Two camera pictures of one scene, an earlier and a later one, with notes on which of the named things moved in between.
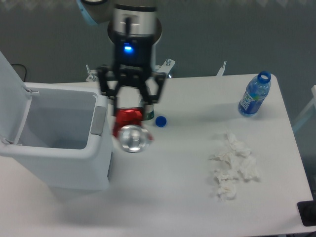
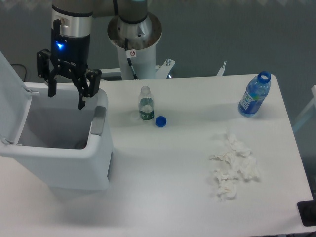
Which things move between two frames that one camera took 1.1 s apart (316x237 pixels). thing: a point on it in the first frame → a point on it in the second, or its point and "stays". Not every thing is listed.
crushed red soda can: (128, 129) → (77, 142)
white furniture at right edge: (313, 92) stays
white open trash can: (60, 133) stays
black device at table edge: (307, 210) stays
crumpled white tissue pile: (235, 162) stays
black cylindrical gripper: (133, 65) → (73, 50)
